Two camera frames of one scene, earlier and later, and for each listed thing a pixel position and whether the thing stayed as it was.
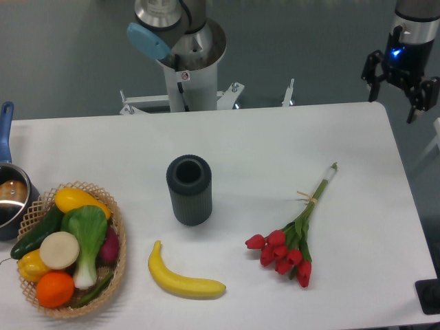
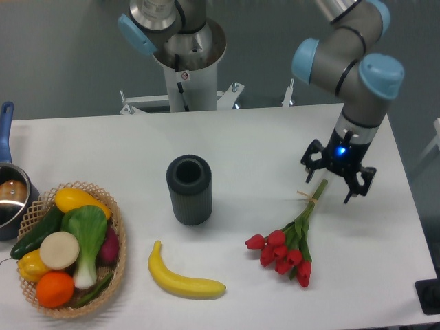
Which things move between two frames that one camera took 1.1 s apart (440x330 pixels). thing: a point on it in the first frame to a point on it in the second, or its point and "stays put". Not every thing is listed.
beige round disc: x=59 y=250 stays put
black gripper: x=405 y=63 to x=344 y=155
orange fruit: x=54 y=289 stays put
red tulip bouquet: x=288 y=251 stays put
